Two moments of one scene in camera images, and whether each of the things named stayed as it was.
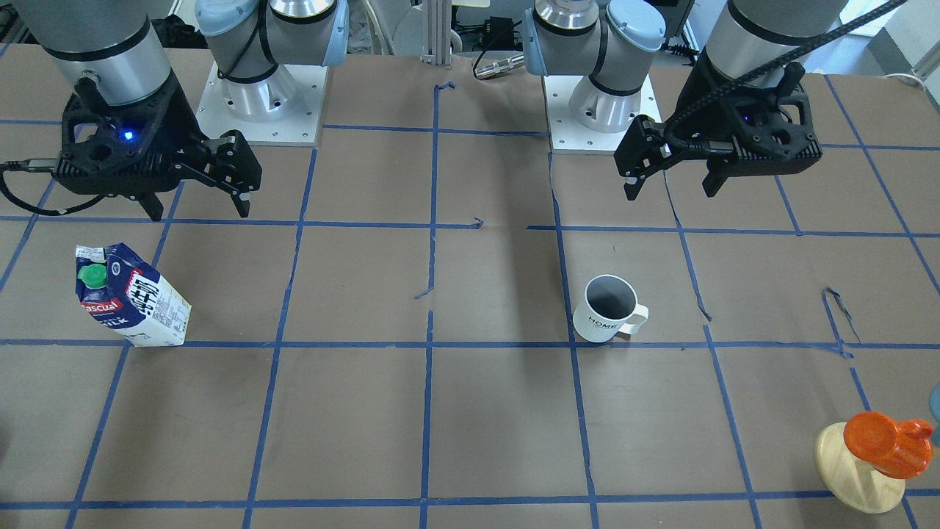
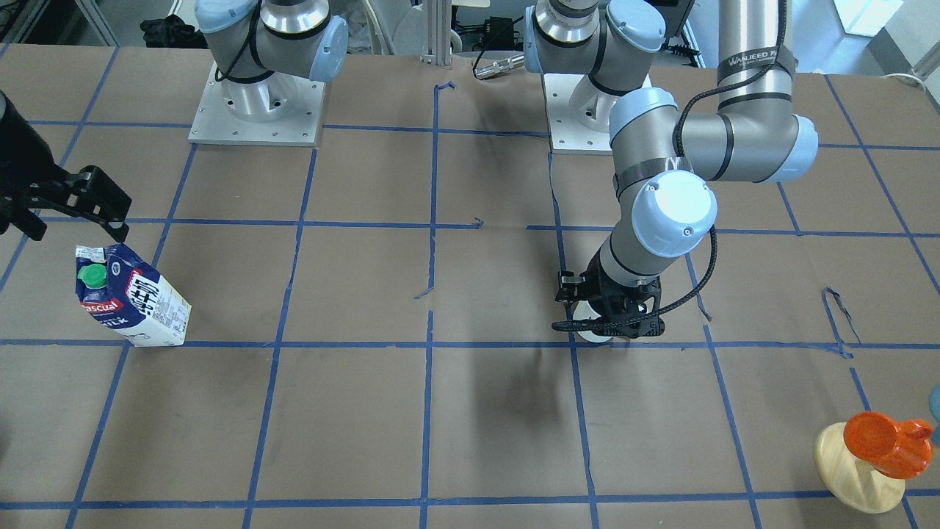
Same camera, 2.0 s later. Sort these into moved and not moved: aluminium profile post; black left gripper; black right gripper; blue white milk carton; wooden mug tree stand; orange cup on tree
Moved: black right gripper; black left gripper
Not moved: blue white milk carton; aluminium profile post; orange cup on tree; wooden mug tree stand
